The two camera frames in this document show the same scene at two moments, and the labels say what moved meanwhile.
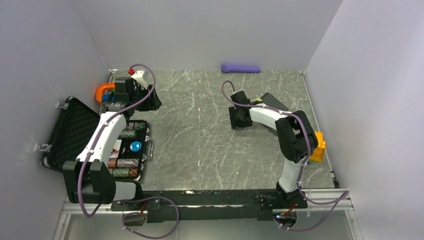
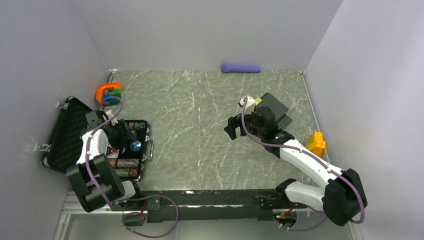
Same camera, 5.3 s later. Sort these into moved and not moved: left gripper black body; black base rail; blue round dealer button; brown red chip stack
Moved: left gripper black body
Not moved: brown red chip stack; black base rail; blue round dealer button
